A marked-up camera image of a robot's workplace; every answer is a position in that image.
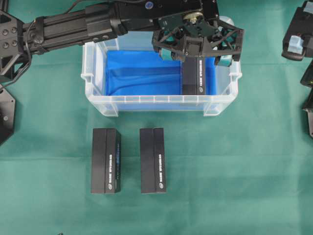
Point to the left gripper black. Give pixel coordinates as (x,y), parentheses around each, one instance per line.
(193,35)

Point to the black camera box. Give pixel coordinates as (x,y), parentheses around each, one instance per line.
(152,161)
(106,161)
(193,76)

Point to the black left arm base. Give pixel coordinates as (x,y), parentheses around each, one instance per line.
(7,115)

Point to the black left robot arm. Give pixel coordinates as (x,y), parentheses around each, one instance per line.
(104,21)

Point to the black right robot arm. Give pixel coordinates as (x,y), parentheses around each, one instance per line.
(297,45)

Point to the clear plastic storage case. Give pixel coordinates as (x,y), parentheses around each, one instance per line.
(221,82)

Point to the blue plastic liner sheet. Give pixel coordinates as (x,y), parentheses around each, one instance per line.
(143,73)

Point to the green table cloth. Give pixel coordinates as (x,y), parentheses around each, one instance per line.
(247,171)

